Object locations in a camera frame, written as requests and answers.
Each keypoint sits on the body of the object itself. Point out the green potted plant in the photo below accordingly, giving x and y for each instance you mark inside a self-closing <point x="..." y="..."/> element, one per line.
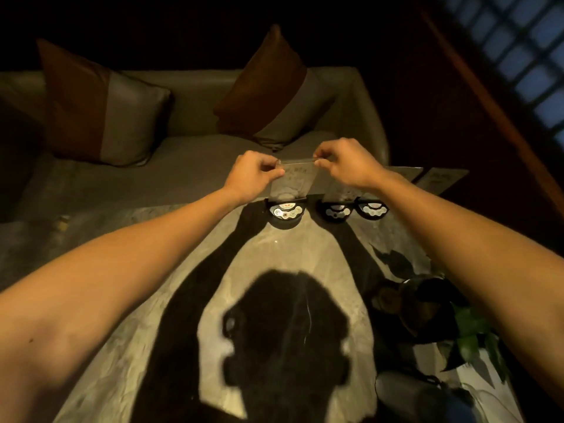
<point x="473" y="334"/>

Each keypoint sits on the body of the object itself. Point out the person's left hand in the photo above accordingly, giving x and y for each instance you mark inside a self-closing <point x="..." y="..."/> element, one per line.
<point x="249" y="178"/>

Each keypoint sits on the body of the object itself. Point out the grey sofa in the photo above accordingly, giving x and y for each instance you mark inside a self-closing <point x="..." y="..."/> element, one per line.
<point x="185" y="162"/>

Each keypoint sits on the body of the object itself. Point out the person's right thumb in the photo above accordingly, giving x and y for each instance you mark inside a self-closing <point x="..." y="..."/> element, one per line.
<point x="331" y="166"/>

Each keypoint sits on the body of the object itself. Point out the dark round plant pot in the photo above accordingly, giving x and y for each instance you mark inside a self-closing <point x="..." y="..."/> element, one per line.
<point x="418" y="306"/>

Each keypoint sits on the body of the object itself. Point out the black base with coloured stickers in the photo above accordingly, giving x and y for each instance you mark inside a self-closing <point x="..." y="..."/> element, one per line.
<point x="286" y="212"/>

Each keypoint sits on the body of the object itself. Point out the lattice window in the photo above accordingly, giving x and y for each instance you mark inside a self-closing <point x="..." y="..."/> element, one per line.
<point x="515" y="48"/>

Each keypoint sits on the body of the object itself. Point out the person's right hand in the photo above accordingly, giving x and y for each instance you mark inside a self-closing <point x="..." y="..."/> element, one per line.
<point x="352" y="165"/>

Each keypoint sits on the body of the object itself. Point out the person's right forearm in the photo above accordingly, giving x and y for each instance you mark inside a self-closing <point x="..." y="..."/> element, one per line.
<point x="476" y="255"/>

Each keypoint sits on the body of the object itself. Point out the clear acrylic sign card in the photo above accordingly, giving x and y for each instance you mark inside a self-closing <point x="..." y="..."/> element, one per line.
<point x="440" y="178"/>
<point x="293" y="180"/>

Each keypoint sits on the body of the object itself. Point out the person's left forearm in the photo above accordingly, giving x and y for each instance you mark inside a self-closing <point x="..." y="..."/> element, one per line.
<point x="110" y="286"/>

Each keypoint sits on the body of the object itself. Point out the black base with white stickers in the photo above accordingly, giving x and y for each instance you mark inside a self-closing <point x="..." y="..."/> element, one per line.
<point x="372" y="208"/>
<point x="337" y="210"/>

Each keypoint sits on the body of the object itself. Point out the wooden beam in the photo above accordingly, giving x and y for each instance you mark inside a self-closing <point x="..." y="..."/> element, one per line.
<point x="493" y="110"/>

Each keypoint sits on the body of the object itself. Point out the brown and grey cushion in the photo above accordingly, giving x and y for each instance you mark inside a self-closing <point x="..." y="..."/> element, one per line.
<point x="101" y="105"/>
<point x="268" y="90"/>

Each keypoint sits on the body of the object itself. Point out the person's left thumb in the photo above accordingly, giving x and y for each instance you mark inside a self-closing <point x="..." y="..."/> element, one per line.
<point x="272" y="174"/>

